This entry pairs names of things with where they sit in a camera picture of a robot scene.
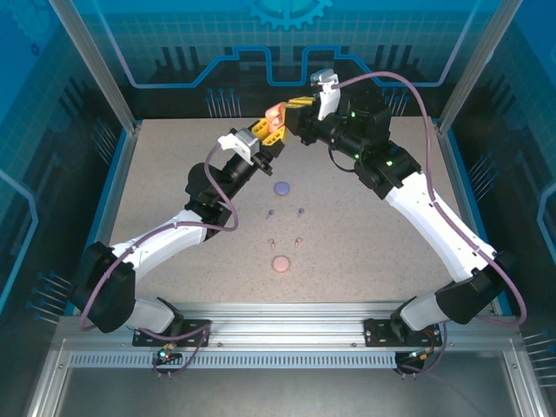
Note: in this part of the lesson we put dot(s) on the coral square earbud case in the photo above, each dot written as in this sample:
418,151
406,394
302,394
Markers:
274,115

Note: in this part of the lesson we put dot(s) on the purple round earbud case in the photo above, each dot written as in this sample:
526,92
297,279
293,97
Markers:
282,188

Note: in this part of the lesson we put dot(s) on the pale pink round earbud case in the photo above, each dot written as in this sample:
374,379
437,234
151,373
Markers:
281,264

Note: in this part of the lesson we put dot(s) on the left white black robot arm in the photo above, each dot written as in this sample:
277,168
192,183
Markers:
160,239

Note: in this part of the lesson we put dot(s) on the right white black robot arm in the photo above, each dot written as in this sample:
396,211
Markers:
434,226

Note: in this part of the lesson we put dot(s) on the left aluminium side rail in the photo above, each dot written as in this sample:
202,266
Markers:
117,187

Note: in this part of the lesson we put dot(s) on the aluminium side rail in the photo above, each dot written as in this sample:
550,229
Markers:
454,174
117,187

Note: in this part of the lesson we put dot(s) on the right aluminium side rail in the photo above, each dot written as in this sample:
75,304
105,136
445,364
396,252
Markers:
454,174

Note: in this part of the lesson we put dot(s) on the right aluminium frame post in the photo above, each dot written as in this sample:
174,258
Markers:
470,69

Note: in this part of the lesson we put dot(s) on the aluminium frame post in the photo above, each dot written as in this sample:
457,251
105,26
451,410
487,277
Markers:
102,69
470,69

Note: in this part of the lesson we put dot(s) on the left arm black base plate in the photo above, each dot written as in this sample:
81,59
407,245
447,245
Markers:
191,326

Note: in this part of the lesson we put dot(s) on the left aluminium frame post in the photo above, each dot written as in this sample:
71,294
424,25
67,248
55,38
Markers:
102,69

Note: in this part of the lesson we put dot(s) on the aluminium front frame beam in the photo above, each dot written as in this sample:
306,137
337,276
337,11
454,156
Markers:
282,326

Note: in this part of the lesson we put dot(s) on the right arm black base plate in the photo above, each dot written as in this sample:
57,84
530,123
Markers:
378,332

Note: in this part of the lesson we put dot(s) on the aluminium lower frame rail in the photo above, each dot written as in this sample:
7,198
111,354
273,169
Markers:
50,382
523,386

